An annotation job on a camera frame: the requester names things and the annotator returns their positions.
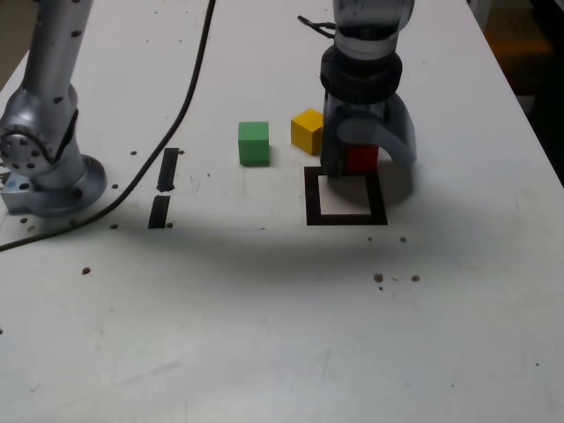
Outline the black tape strip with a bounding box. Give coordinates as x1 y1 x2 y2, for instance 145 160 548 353
147 148 181 229

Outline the red cube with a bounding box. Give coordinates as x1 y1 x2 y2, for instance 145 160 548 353
345 144 381 174

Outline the green cube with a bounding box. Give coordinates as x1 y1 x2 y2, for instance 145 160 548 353
238 121 271 167

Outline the black tape square outline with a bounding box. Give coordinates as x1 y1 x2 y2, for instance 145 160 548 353
303 166 389 226

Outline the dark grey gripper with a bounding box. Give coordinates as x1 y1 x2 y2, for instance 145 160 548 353
320 90 419 180

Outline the yellow cube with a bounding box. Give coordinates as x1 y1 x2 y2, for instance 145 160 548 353
290 108 326 156

